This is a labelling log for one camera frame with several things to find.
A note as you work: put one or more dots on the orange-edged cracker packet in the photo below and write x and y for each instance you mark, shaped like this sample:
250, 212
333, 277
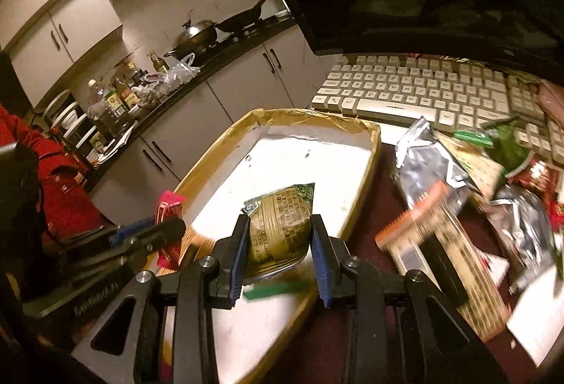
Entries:
458, 247

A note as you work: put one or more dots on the steel wok with lid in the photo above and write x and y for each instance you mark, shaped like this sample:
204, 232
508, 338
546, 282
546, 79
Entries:
194, 36

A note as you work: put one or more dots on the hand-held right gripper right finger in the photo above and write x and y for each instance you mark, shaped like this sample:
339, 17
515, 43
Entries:
320, 267

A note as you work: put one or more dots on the kitchen cabinets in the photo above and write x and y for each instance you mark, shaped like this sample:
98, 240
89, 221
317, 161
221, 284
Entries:
79, 13
246, 75

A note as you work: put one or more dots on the large cooking oil bottle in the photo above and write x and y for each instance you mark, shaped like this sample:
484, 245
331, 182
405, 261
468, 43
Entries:
115, 115

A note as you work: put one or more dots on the clear plastic bag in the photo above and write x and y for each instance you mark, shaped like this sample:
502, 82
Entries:
180, 73

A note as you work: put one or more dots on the red garment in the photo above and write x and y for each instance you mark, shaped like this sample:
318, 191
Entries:
66, 199

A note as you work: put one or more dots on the dark red snack packet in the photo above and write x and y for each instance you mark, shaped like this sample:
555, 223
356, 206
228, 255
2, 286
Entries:
537, 177

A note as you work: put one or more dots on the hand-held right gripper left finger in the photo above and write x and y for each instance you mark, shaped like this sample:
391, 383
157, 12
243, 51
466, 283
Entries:
241, 254

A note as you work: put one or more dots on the green label sauce bottle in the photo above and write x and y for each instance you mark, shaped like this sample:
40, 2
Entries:
123, 95

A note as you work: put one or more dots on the clear plastic bottle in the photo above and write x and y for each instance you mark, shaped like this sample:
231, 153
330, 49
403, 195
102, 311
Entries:
97, 102

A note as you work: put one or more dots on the small oil bottle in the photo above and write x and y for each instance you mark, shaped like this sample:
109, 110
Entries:
159, 63

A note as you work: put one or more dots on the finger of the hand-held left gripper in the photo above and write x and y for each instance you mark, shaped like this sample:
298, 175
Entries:
130, 230
169, 229

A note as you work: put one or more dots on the dish rack with plates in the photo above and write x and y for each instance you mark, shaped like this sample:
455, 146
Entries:
66, 115

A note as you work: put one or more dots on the white paper sheet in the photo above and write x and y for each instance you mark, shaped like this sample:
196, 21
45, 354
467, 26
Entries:
542, 313

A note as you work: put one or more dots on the gold-rimmed cardboard box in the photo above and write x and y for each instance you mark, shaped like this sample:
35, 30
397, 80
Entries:
308, 146

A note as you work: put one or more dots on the lower kitchen cabinets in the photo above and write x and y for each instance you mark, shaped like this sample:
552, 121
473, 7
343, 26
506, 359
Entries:
246, 75

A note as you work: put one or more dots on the dark green snack packet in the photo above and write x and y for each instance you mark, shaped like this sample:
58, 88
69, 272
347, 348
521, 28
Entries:
506, 146

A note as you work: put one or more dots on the silver foil snack packet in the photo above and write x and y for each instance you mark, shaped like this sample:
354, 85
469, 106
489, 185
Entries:
423, 163

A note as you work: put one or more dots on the black frying pan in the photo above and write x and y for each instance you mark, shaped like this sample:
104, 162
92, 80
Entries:
240, 20

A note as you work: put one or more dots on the black kitchen countertop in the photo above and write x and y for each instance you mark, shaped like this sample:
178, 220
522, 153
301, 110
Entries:
207, 69

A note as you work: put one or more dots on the pink snack packet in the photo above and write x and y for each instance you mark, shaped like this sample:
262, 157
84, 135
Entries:
169, 207

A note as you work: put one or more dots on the beige printed snack packet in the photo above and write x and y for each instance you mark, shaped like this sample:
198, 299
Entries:
476, 172

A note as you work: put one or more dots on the white keyboard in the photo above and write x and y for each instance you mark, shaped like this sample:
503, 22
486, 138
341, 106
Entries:
396, 84

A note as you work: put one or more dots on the olive green snack packet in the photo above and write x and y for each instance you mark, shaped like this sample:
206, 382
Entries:
277, 225

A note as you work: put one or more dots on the upper kitchen cabinets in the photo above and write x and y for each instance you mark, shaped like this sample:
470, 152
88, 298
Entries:
79, 13

